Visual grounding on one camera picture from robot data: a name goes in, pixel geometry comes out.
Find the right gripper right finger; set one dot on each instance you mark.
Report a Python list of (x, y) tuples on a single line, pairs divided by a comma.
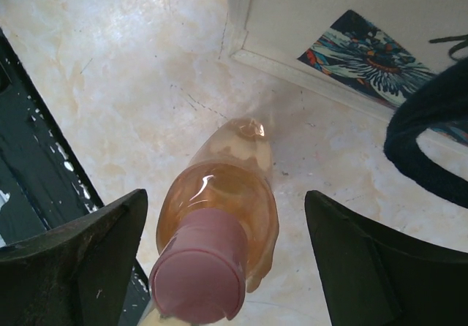
[(374, 275)]

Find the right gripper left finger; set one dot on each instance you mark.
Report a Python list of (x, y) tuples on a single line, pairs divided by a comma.
[(75, 274)]

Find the orange bottle pink cap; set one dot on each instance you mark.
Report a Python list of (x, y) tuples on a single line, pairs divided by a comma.
[(217, 228)]

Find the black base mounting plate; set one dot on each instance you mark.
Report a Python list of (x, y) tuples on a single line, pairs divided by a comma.
[(43, 185)]

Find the beige canvas tote bag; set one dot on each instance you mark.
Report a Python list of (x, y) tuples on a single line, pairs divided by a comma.
[(404, 60)]

